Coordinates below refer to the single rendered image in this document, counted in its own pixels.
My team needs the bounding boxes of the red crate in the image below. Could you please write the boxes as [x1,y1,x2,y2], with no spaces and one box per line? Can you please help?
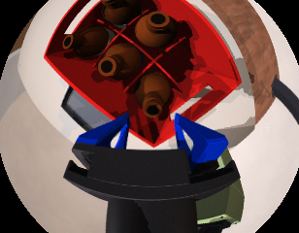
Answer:
[44,0,242,148]

